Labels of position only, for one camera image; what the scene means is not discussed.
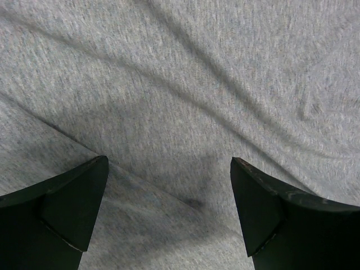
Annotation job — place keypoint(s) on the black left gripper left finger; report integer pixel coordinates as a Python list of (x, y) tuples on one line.
[(49, 225)]

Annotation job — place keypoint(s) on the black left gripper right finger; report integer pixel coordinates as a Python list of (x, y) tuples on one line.
[(287, 228)]

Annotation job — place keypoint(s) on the grey t-shirt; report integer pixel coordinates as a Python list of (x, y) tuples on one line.
[(170, 92)]

